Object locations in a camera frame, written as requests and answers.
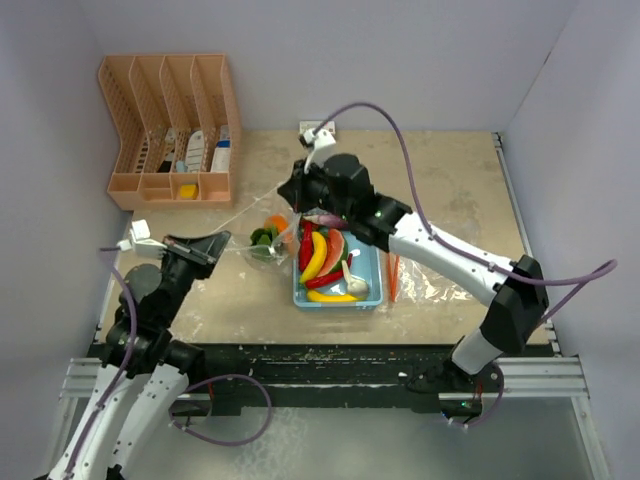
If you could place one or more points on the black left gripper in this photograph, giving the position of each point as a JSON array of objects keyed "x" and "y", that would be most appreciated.
[{"x": 199, "y": 250}]

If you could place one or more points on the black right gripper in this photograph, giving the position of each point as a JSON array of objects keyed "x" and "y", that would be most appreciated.
[{"x": 295, "y": 187}]

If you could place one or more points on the orange purple papaya slice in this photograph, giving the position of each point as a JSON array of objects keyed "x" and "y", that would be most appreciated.
[{"x": 279, "y": 230}]

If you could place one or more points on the green leafy vegetable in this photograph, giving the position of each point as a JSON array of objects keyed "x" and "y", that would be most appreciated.
[{"x": 261, "y": 247}]

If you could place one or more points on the clear polka dot zip bag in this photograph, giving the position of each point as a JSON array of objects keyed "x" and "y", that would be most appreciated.
[{"x": 252, "y": 217}]

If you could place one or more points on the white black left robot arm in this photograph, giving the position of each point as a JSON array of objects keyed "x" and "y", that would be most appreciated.
[{"x": 143, "y": 369}]

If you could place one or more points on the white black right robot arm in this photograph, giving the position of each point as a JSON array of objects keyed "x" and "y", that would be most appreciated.
[{"x": 512, "y": 291}]

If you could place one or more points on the clear bag with orange zipper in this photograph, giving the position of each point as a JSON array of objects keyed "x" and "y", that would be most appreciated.
[{"x": 408, "y": 280}]

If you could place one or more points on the purple eggplant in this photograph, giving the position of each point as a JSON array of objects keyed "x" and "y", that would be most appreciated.
[{"x": 326, "y": 220}]

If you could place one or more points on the red chili pepper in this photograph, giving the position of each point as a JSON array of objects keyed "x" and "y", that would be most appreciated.
[
  {"x": 324, "y": 280},
  {"x": 306, "y": 246}
]

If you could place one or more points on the yellow block in organizer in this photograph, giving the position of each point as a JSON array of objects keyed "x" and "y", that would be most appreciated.
[{"x": 188, "y": 191}]

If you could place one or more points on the watermelon slice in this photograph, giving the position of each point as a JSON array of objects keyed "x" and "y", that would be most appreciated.
[{"x": 337, "y": 251}]

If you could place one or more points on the green and white small box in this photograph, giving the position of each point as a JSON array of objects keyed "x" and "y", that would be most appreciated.
[{"x": 312, "y": 125}]

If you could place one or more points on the yellow banana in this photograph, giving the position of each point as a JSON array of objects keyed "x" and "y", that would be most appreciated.
[
  {"x": 319, "y": 297},
  {"x": 317, "y": 258}
]

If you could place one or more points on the white blue box in organizer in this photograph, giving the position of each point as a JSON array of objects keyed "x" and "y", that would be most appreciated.
[{"x": 222, "y": 152}]

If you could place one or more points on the light blue plastic basket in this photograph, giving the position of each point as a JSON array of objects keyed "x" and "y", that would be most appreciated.
[{"x": 364, "y": 262}]

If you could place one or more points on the white bottle in organizer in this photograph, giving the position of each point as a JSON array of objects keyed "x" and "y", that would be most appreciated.
[{"x": 195, "y": 152}]

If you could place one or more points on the white garlic bulb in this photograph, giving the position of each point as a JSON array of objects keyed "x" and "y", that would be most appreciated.
[{"x": 356, "y": 286}]

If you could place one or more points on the peach plastic file organizer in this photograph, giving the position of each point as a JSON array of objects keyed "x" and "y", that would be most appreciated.
[{"x": 156, "y": 102}]

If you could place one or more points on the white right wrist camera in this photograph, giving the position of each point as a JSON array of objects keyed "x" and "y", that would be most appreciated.
[{"x": 320, "y": 145}]

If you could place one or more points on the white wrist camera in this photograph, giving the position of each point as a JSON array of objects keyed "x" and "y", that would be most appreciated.
[
  {"x": 320, "y": 145},
  {"x": 142, "y": 237}
]

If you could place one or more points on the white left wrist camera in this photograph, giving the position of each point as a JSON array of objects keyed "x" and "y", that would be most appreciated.
[{"x": 142, "y": 237}]

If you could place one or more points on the black aluminium base frame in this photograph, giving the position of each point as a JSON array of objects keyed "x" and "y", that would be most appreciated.
[{"x": 413, "y": 377}]

